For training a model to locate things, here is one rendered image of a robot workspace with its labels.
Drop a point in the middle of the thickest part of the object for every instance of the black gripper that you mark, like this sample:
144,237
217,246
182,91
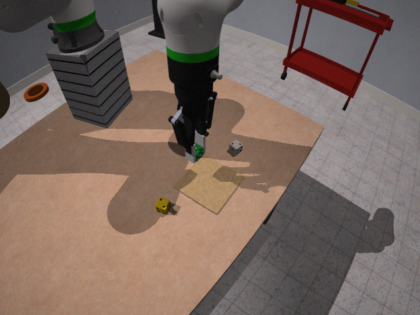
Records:
194,117

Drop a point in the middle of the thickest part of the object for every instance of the tan flat mat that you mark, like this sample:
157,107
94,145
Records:
209,183

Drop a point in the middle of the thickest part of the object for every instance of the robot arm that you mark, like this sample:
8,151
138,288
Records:
192,31

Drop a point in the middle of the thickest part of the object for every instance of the grey die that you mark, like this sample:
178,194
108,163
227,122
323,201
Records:
235,147

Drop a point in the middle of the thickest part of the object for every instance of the yellow die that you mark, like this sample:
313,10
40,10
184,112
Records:
163,205

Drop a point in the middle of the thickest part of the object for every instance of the green die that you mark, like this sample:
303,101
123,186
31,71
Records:
199,151

